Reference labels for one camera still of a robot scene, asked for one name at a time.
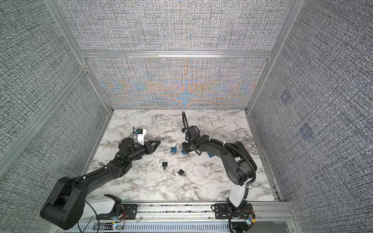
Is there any thin black cable left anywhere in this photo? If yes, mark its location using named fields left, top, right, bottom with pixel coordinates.
left=75, top=186, right=101, bottom=233

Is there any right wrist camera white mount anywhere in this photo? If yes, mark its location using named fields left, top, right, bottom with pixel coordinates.
left=182, top=126, right=192, bottom=142

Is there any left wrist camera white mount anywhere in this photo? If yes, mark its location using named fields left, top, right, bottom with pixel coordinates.
left=135, top=128, right=147, bottom=145

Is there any black padlock lying flat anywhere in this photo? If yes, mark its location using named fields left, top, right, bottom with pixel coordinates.
left=172, top=169, right=187, bottom=177

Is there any black padlock with key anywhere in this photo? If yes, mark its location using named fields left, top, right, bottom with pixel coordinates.
left=159, top=159, right=168, bottom=171

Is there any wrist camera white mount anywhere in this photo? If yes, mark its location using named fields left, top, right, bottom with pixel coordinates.
left=135, top=128, right=147, bottom=145
left=182, top=126, right=192, bottom=142

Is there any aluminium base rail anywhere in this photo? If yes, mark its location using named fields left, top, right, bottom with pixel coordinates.
left=49, top=200, right=301, bottom=233

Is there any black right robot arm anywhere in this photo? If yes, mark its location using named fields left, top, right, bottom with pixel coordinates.
left=182, top=126, right=257, bottom=210

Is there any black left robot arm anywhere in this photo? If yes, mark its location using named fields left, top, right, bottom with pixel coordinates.
left=40, top=138, right=161, bottom=230

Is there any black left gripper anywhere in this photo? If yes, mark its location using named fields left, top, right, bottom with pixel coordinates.
left=129, top=140, right=161, bottom=163

